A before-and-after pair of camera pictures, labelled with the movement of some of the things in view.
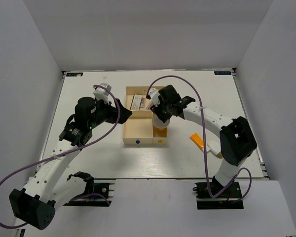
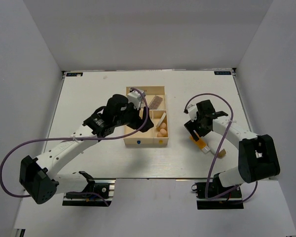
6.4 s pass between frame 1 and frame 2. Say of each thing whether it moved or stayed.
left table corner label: stayed
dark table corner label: stayed
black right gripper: moved
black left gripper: moved
